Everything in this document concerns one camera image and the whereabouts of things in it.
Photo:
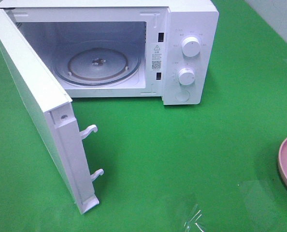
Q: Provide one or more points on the glass microwave turntable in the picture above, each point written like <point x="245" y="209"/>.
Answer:
<point x="98" y="63"/>

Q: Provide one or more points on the white microwave door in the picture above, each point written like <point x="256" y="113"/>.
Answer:
<point x="50" y="109"/>

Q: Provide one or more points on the white microwave knob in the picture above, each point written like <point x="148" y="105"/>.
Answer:
<point x="186" y="76"/>
<point x="191" y="46"/>

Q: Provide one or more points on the clear tape piece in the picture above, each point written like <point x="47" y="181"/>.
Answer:
<point x="194" y="222"/>

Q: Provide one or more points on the round white door button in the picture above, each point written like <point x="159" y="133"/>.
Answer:
<point x="182" y="96"/>

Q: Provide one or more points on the white microwave oven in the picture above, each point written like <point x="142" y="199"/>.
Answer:
<point x="159" y="25"/>

